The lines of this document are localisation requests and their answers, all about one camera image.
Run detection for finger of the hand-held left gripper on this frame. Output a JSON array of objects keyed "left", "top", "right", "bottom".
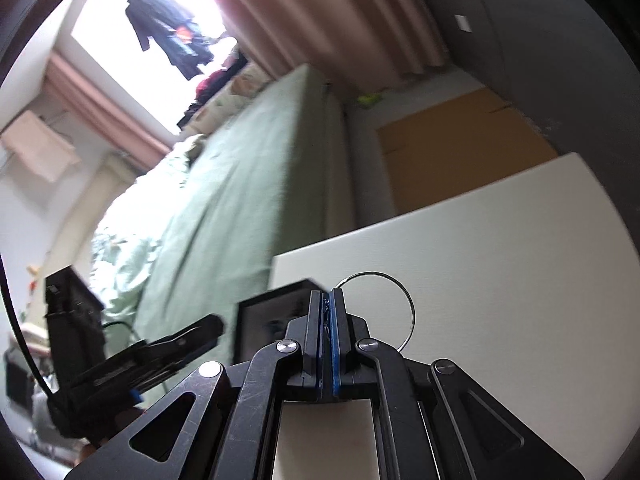
[{"left": 70, "top": 314, "right": 224, "bottom": 403}]

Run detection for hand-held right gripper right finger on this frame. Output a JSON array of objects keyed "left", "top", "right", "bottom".
[{"left": 327, "top": 290, "right": 587, "bottom": 480}]

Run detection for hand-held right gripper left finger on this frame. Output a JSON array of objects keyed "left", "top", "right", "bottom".
[{"left": 65, "top": 290, "right": 330, "bottom": 480}]

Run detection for black jewelry box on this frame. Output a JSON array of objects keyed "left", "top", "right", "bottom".
[{"left": 235, "top": 280, "right": 321, "bottom": 363}]

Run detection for thin silver bangle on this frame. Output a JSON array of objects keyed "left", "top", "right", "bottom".
[{"left": 334, "top": 271, "right": 417, "bottom": 352}]

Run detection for floral light green quilt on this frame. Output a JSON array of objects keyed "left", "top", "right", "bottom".
[{"left": 90, "top": 132, "right": 206, "bottom": 321}]

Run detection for pale pink hanging cloth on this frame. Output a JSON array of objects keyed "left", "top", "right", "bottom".
[{"left": 0, "top": 110, "right": 82, "bottom": 182}]

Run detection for bed with green blanket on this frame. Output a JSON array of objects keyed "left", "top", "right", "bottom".
[{"left": 130, "top": 62, "right": 358, "bottom": 386}]

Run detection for pink curtain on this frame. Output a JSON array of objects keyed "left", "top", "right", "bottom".
[
  {"left": 42, "top": 52, "right": 173, "bottom": 171},
  {"left": 205, "top": 0, "right": 451, "bottom": 93}
]

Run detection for flattened brown cardboard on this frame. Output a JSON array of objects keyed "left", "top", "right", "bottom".
[{"left": 375, "top": 86, "right": 558, "bottom": 216}]

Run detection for floral printed cushion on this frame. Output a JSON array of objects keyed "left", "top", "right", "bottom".
[{"left": 190, "top": 62, "right": 273, "bottom": 133}]

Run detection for pile of clothes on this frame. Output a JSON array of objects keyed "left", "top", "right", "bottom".
[{"left": 177, "top": 45, "right": 251, "bottom": 128}]

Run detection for dark hanging clothes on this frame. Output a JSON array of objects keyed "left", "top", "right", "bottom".
[{"left": 124, "top": 0, "right": 226, "bottom": 81}]

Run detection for dark grey wardrobe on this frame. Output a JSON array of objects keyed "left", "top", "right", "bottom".
[{"left": 400, "top": 0, "right": 640, "bottom": 201}]

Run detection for black cable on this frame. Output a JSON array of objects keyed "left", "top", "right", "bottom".
[{"left": 0, "top": 255, "right": 56, "bottom": 401}]

